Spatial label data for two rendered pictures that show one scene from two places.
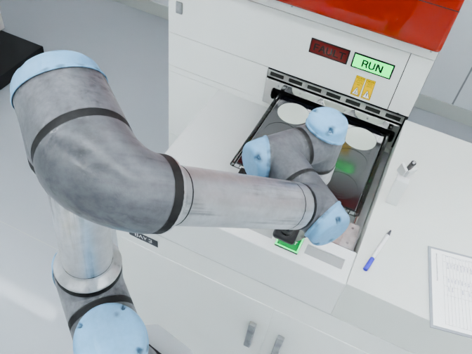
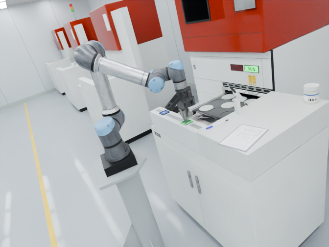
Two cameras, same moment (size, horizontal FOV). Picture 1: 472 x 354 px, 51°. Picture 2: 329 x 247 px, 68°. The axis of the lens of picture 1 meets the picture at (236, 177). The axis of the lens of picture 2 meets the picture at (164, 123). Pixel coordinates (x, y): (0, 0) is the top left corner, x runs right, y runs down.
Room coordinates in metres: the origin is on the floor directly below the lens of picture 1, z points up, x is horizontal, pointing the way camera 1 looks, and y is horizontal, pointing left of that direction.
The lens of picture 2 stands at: (-0.33, -0.99, 1.59)
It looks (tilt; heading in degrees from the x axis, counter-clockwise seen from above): 25 degrees down; 46
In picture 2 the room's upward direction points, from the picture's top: 15 degrees counter-clockwise
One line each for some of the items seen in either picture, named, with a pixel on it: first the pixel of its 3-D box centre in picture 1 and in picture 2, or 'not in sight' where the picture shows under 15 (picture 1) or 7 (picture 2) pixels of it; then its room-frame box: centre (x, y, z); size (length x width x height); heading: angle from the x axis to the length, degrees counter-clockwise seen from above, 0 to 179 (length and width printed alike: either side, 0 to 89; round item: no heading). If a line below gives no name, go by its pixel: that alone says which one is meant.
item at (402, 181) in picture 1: (402, 179); (239, 101); (0.85, -0.40, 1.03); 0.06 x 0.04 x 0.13; 161
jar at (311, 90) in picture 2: not in sight; (311, 93); (1.03, -0.72, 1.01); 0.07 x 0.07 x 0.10
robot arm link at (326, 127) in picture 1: (321, 140); (176, 71); (0.68, -0.15, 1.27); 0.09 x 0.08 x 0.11; 123
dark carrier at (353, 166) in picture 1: (314, 147); (228, 105); (1.07, -0.21, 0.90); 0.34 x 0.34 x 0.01; 71
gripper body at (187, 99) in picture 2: not in sight; (184, 97); (0.69, -0.15, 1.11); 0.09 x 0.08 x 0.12; 161
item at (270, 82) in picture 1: (328, 112); (244, 95); (1.24, -0.26, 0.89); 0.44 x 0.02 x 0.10; 71
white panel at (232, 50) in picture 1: (284, 58); (226, 76); (1.31, -0.10, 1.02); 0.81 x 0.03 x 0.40; 71
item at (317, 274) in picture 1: (237, 237); (177, 127); (0.71, -0.02, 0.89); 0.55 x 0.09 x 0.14; 71
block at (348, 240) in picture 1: (348, 238); not in sight; (0.76, -0.30, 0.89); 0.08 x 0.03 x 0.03; 161
